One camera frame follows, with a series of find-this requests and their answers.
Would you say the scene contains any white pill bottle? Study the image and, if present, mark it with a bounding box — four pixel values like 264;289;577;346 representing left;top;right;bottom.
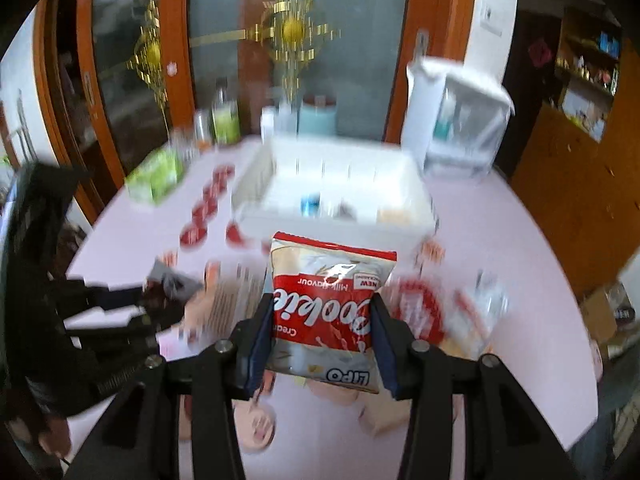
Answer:
260;106;278;140

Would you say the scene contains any teal canister brown lid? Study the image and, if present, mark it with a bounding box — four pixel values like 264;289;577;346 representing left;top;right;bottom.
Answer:
297;93;337;136

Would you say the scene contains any dark wrapped candy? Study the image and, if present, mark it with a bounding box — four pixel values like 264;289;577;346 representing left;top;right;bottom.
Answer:
334;203;357;220

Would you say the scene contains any wooden shelf with items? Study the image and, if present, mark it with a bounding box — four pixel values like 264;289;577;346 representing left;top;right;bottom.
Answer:
554;6;623;142

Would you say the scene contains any red white cookie bag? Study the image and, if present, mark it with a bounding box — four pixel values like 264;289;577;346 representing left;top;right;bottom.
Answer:
268;232;397;393

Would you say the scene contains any white squeeze wash bottle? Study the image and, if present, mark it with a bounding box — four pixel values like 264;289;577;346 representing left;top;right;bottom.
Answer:
274;101;298;136

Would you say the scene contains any white plastic tray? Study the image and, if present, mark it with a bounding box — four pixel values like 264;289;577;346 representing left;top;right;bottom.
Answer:
231;136;439;258

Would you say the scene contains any clear drinking glass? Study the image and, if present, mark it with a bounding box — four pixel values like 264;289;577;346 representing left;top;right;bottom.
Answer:
169;128;200;168

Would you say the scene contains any clear brown cracker packet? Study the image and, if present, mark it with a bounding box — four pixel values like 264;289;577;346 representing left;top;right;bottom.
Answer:
202;261;267;340

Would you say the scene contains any blue snack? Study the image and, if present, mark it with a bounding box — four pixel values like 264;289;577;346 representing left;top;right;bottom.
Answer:
300;194;321;218

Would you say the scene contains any brown silver chocolate packet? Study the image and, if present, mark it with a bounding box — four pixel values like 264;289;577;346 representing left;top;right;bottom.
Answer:
138;259;204;332

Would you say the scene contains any clear bag beige pastry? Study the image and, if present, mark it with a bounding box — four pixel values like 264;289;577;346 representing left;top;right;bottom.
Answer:
376;209;412;226

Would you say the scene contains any glass bottle green label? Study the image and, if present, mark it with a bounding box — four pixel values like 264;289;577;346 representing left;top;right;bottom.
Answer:
212;77;241;146

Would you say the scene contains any green tissue pack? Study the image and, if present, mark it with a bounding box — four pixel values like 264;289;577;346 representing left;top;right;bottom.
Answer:
125;148;184;205

